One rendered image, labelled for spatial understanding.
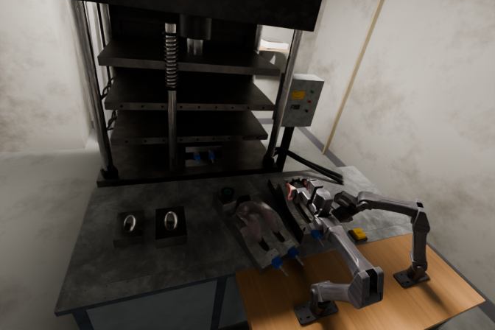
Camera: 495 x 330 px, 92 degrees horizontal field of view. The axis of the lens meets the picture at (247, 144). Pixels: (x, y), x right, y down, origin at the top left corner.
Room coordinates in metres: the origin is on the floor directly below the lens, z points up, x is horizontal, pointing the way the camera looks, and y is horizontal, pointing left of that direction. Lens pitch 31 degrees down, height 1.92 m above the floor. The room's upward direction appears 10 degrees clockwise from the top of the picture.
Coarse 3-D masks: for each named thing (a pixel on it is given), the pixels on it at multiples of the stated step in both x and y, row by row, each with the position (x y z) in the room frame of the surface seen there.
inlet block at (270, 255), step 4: (268, 252) 0.74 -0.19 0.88; (272, 252) 0.75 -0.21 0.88; (276, 252) 0.75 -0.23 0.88; (268, 256) 0.73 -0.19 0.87; (272, 256) 0.72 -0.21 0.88; (276, 256) 0.74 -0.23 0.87; (272, 260) 0.72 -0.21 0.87; (276, 260) 0.72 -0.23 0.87; (280, 260) 0.72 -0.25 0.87; (276, 264) 0.69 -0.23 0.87; (280, 264) 0.70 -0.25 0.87; (276, 268) 0.69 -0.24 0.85; (280, 268) 0.69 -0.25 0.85; (284, 272) 0.67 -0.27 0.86
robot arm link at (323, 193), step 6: (318, 192) 0.75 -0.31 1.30; (324, 192) 0.76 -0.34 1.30; (318, 198) 0.73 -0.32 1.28; (324, 198) 0.72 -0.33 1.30; (330, 198) 0.73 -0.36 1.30; (318, 204) 0.73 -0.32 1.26; (324, 204) 0.71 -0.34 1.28; (330, 204) 0.72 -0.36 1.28; (324, 210) 0.71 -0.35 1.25; (318, 216) 0.70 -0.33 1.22; (324, 216) 0.72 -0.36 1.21; (318, 222) 0.67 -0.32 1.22; (318, 228) 0.65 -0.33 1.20
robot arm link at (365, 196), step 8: (360, 192) 0.94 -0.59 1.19; (368, 192) 0.93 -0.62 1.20; (360, 200) 0.89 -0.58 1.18; (368, 200) 0.88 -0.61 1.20; (376, 200) 0.88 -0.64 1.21; (384, 200) 0.88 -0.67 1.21; (392, 200) 0.88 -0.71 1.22; (400, 200) 0.88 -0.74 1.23; (416, 200) 0.88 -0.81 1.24; (368, 208) 0.87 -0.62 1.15; (376, 208) 0.87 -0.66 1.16; (384, 208) 0.86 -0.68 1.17; (392, 208) 0.86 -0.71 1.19; (400, 208) 0.85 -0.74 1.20; (408, 208) 0.84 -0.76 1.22; (416, 208) 0.83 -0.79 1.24; (424, 216) 0.80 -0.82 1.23; (416, 224) 0.80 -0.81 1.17; (424, 224) 0.80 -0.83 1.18; (424, 232) 0.79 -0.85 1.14
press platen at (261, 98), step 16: (128, 80) 1.65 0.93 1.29; (144, 80) 1.71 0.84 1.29; (160, 80) 1.76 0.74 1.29; (192, 80) 1.89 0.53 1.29; (208, 80) 1.96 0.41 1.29; (224, 80) 2.04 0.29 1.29; (240, 80) 2.12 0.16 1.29; (112, 96) 1.33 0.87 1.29; (128, 96) 1.37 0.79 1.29; (144, 96) 1.41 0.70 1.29; (160, 96) 1.46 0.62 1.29; (192, 96) 1.55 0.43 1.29; (208, 96) 1.60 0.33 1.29; (224, 96) 1.65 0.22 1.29; (240, 96) 1.71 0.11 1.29; (256, 96) 1.77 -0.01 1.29
